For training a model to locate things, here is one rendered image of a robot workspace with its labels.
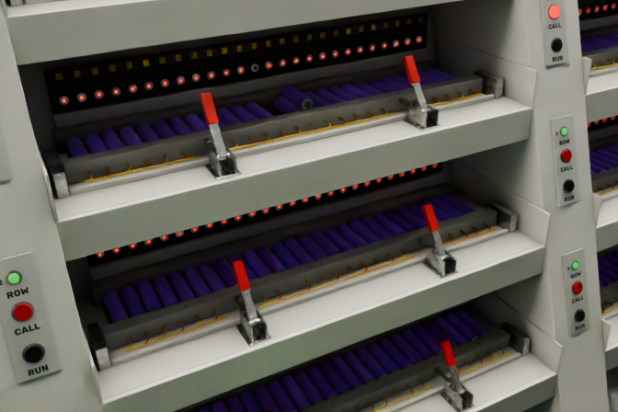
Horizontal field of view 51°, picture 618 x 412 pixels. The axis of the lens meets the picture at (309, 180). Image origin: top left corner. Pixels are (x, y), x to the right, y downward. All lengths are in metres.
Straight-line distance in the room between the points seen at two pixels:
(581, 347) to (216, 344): 0.55
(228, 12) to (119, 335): 0.37
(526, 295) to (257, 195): 0.48
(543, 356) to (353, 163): 0.45
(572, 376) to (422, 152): 0.43
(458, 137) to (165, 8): 0.39
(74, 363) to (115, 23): 0.34
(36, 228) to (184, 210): 0.14
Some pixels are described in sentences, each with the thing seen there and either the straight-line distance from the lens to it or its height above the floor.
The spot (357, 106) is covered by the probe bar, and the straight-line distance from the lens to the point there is 0.83.
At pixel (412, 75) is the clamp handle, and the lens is 0.83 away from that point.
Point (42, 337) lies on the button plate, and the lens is 0.70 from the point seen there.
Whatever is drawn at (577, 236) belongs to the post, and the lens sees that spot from 1.00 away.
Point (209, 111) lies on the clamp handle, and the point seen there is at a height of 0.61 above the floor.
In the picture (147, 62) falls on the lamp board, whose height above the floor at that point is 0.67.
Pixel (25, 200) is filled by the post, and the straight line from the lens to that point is 0.67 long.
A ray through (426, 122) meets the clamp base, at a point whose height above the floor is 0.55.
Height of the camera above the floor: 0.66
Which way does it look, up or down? 11 degrees down
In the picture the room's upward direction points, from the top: 9 degrees counter-clockwise
